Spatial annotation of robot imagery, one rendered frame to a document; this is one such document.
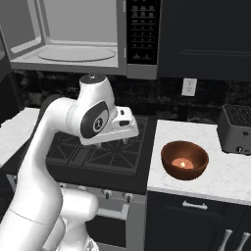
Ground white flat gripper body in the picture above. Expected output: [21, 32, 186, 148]
[79, 119, 140, 147]

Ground brown bowl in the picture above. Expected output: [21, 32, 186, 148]
[160, 140, 210, 181]

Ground glass microwave turntable plate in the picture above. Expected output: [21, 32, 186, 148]
[35, 46, 118, 64]

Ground grey microwave oven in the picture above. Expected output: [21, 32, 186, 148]
[0, 0, 162, 80]

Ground dark microwave door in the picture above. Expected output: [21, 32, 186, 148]
[0, 26, 24, 126]

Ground dark navy base cupboard door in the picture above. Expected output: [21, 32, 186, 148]
[144, 209, 235, 251]
[232, 215, 251, 251]

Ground black gas hob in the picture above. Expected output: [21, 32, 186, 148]
[44, 114, 158, 196]

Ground dark navy drawer front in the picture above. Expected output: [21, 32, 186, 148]
[146, 190, 251, 225]

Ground silver oven front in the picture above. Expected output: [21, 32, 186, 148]
[6, 174, 149, 251]

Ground grey toaster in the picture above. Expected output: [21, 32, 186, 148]
[217, 104, 251, 157]

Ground silver oven door handle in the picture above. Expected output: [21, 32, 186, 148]
[94, 203, 130, 222]

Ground white wall socket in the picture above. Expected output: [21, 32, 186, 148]
[180, 77, 198, 98]

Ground silver drawer handle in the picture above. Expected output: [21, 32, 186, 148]
[181, 199, 209, 211]

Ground dark navy wall cupboard door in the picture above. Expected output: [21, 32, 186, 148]
[156, 0, 251, 82]

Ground silver cupboard door handle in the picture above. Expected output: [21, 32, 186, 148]
[235, 230, 251, 251]
[218, 228, 233, 251]

